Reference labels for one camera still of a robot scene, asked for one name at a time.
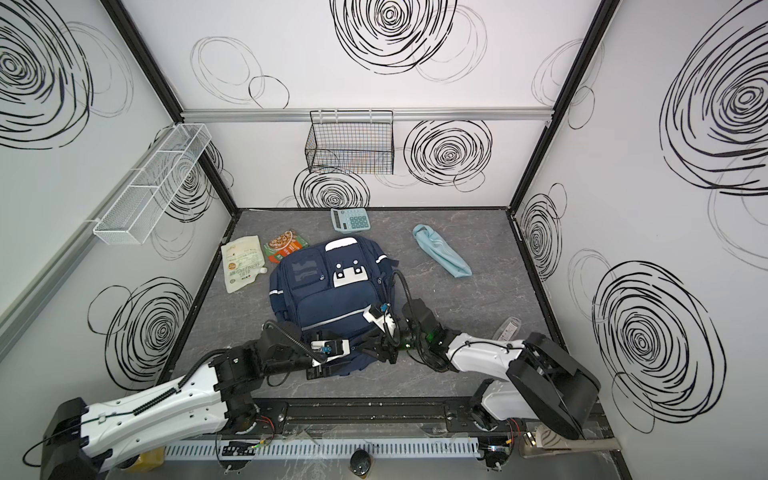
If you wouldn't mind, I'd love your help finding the navy blue student backpack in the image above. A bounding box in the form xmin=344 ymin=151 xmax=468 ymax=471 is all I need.
xmin=269 ymin=235 xmax=399 ymax=380

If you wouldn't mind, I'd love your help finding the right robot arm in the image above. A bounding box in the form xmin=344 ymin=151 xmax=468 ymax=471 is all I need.
xmin=361 ymin=299 xmax=601 ymax=440

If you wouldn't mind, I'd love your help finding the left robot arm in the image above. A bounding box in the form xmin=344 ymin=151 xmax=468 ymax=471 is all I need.
xmin=38 ymin=321 xmax=350 ymax=479

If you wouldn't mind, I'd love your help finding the white cream food pouch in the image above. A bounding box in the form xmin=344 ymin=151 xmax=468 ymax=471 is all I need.
xmin=220 ymin=235 xmax=268 ymax=294

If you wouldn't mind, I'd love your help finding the orange green snack packet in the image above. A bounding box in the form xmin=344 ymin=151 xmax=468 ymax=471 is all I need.
xmin=263 ymin=229 xmax=309 ymax=264

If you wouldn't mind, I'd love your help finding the light blue fabric pouch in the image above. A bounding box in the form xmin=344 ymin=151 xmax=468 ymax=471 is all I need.
xmin=412 ymin=224 xmax=473 ymax=278

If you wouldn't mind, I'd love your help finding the black round knob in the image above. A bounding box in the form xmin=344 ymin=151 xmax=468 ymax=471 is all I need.
xmin=349 ymin=449 xmax=373 ymax=479

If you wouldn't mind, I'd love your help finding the clear plastic pencil case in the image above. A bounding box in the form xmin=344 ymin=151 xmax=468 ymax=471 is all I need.
xmin=492 ymin=316 xmax=521 ymax=342

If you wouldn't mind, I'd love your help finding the teal calculator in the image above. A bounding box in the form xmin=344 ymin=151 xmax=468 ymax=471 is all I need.
xmin=331 ymin=208 xmax=371 ymax=233

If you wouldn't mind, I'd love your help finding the yellow black cylinder object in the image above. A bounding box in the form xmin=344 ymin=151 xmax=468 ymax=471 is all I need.
xmin=122 ymin=447 xmax=165 ymax=473

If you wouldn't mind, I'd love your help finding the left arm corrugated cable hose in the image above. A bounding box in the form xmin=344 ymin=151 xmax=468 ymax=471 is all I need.
xmin=262 ymin=320 xmax=328 ymax=367

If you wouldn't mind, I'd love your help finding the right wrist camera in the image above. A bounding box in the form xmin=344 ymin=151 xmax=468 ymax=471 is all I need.
xmin=363 ymin=302 xmax=398 ymax=339

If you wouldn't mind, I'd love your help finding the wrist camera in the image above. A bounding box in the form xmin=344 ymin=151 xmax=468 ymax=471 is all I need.
xmin=310 ymin=339 xmax=351 ymax=359
xmin=363 ymin=302 xmax=398 ymax=339

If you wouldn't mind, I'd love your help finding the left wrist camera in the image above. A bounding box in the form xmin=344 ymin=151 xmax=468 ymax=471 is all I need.
xmin=310 ymin=339 xmax=351 ymax=359

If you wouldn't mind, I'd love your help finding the black corrugated cable hose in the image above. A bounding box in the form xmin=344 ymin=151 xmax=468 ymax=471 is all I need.
xmin=389 ymin=268 xmax=418 ymax=337

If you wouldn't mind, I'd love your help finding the white slotted cable duct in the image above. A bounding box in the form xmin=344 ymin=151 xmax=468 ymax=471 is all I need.
xmin=164 ymin=437 xmax=480 ymax=461

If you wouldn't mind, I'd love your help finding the white wire wall shelf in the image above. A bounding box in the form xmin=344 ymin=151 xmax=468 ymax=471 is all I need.
xmin=93 ymin=123 xmax=212 ymax=245

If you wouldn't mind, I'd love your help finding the black wire wall basket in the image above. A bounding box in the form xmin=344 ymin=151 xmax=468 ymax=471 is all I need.
xmin=304 ymin=109 xmax=395 ymax=175

